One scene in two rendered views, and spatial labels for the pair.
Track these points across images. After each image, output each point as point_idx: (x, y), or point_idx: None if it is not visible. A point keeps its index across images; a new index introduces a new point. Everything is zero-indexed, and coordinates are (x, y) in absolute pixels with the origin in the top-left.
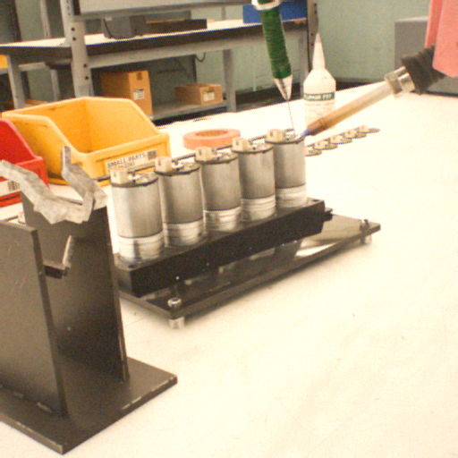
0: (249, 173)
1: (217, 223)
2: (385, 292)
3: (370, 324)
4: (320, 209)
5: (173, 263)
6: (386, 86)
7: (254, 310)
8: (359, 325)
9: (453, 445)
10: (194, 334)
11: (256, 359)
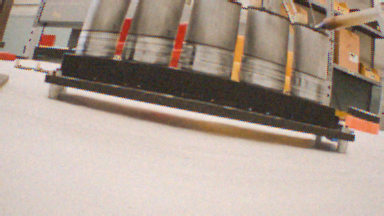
0: (252, 27)
1: (188, 57)
2: (275, 157)
3: (187, 150)
4: (329, 116)
5: (104, 67)
6: (375, 8)
7: (114, 117)
8: (173, 146)
9: (14, 138)
10: (49, 100)
11: (43, 108)
